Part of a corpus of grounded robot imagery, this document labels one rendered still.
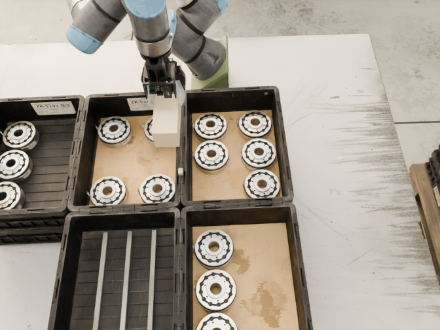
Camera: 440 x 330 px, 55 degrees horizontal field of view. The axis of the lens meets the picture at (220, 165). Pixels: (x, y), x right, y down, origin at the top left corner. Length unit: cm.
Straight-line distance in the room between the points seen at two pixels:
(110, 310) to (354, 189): 83
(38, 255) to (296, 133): 93
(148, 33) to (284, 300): 72
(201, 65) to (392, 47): 171
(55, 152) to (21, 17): 204
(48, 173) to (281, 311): 79
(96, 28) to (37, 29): 226
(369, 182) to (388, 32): 173
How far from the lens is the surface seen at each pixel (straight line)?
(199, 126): 134
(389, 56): 291
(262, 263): 117
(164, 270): 117
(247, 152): 128
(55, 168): 140
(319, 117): 159
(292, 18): 303
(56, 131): 148
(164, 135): 104
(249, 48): 179
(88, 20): 97
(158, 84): 97
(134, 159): 134
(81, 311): 120
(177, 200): 113
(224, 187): 125
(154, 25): 88
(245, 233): 119
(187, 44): 146
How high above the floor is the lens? 194
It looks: 59 degrees down
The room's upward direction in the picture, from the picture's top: 3 degrees counter-clockwise
